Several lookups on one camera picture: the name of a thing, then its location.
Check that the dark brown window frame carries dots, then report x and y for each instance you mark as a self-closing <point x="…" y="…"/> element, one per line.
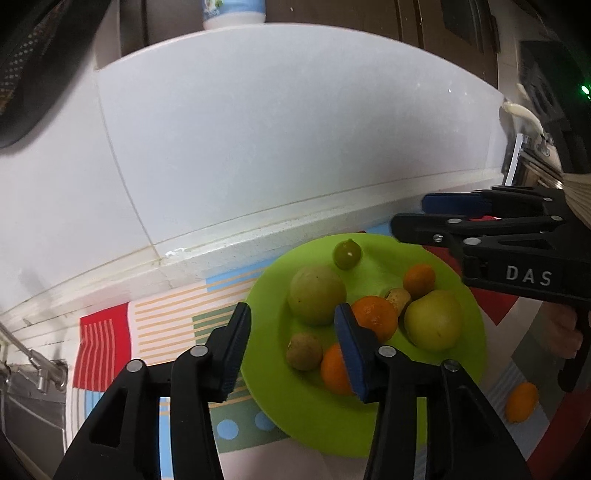
<point x="346" y="18"/>

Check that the person's right hand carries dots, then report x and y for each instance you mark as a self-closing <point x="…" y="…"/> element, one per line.
<point x="561" y="330"/>

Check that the small orange tangerine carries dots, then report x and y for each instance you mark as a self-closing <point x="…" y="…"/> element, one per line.
<point x="419" y="280"/>

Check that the large orange tangerine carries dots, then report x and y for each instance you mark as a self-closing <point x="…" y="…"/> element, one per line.
<point x="379" y="318"/>

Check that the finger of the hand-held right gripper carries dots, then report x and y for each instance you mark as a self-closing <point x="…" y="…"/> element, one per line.
<point x="429" y="228"/>
<point x="448" y="202"/>

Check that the thin gooseneck faucet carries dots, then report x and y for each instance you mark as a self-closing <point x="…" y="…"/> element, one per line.
<point x="44" y="369"/>

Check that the small green lime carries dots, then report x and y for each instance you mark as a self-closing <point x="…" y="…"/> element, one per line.
<point x="347" y="253"/>

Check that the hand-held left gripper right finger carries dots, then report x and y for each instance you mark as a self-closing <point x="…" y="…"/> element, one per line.
<point x="351" y="346"/>

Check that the colourful patterned tablecloth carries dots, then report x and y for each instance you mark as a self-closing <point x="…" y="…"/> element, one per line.
<point x="138" y="332"/>

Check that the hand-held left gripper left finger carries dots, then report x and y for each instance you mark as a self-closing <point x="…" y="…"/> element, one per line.
<point x="235" y="355"/>

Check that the black frying pan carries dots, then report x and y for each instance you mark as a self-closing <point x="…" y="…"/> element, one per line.
<point x="37" y="60"/>

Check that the green plate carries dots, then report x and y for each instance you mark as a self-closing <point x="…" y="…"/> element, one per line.
<point x="277" y="415"/>

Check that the white pump bottle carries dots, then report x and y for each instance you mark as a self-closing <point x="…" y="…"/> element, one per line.
<point x="233" y="11"/>

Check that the steel kitchen sink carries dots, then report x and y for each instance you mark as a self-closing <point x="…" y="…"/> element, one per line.
<point x="27" y="415"/>

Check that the steel dish rack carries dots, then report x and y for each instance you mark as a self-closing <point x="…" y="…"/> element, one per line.
<point x="531" y="159"/>

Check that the green apple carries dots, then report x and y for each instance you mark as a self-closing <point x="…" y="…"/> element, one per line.
<point x="434" y="321"/>
<point x="316" y="295"/>

